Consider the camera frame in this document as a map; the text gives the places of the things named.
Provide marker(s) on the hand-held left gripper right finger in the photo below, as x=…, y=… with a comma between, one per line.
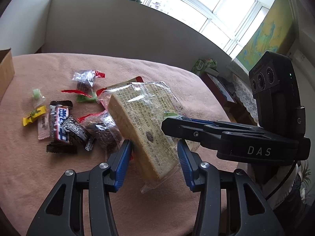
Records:
x=183, y=162

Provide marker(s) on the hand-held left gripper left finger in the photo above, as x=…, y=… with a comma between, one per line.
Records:
x=124, y=162

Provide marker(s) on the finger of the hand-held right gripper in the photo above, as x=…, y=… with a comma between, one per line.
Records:
x=233, y=127
x=187, y=130

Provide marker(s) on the bagged sliced bread loaf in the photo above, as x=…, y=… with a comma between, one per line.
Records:
x=140, y=118

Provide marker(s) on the dark chocolate bar wrapper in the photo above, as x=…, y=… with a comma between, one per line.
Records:
x=59, y=120

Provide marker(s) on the red and white snack pouch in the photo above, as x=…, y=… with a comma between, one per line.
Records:
x=123, y=83

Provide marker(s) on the pink snack sachet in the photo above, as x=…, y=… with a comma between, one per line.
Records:
x=43, y=127

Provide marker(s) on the yellow candy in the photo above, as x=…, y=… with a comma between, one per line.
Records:
x=33, y=115

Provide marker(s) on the green candy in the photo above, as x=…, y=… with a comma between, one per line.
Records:
x=37, y=94

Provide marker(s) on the brown cardboard box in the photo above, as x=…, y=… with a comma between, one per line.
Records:
x=5, y=73

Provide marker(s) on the white lace cloth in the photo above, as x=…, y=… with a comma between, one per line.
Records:
x=242, y=88

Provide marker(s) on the brown cake in clear wrapper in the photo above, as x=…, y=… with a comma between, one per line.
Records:
x=104, y=132

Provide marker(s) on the dark red cabinet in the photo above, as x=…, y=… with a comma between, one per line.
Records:
x=220, y=86

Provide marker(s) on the black and white cookie packet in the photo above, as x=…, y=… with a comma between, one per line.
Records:
x=73, y=129

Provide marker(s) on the green and white carton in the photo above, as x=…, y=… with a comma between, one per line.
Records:
x=200, y=65

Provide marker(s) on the peach blanket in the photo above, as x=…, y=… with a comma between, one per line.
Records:
x=61, y=189

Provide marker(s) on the red and green candy wrapper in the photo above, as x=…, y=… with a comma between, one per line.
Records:
x=83, y=97

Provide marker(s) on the small green floor plant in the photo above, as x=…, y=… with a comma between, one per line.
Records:
x=304, y=174

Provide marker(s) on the small cake in clear wrapper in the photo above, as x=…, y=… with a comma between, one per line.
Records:
x=85, y=78

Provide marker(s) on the white framed window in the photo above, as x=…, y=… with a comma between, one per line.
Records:
x=221, y=12

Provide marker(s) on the wall map poster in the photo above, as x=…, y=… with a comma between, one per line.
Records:
x=268, y=34

